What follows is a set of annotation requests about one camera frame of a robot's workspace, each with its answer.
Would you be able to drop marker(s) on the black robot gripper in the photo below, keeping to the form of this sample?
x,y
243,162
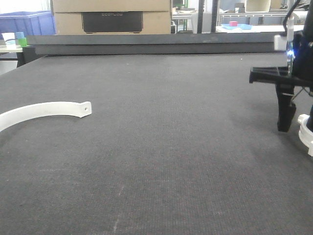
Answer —
x,y
301,75

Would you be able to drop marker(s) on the white curved PVC clamp half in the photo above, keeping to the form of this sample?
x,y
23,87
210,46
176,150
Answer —
x,y
59,108

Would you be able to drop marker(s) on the pink cube block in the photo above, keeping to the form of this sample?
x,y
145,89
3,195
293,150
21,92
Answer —
x,y
233,23

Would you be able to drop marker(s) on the blue tray on far table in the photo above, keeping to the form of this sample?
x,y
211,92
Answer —
x,y
238,26

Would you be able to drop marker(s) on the large cardboard box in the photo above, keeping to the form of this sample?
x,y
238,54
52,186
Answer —
x,y
81,17

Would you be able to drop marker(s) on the blue plastic crate background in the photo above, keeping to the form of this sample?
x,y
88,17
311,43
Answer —
x,y
30,23

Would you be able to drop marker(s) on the green plastic cup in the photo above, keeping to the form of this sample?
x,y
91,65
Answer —
x,y
22,42

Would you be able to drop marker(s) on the white paper cup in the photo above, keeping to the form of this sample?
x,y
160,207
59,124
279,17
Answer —
x,y
9,39

